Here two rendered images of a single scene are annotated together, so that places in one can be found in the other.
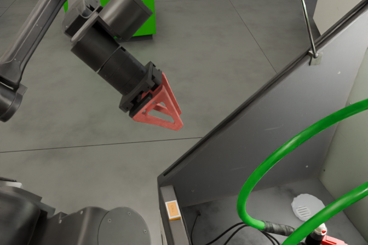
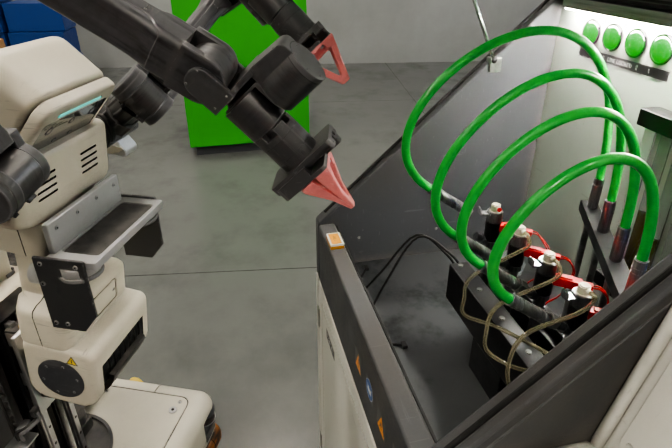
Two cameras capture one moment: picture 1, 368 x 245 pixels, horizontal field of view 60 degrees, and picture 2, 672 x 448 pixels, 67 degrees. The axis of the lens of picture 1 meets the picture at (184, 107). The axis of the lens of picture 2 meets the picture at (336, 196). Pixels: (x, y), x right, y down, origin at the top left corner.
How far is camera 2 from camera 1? 0.47 m
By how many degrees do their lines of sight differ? 11
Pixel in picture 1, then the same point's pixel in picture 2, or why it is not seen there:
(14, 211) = (225, 48)
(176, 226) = (338, 254)
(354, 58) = (539, 69)
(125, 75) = (297, 22)
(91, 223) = (285, 39)
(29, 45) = not seen: hidden behind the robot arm
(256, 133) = (434, 159)
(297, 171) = not seen: hidden behind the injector
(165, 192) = (325, 228)
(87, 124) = (210, 247)
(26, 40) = not seen: hidden behind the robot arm
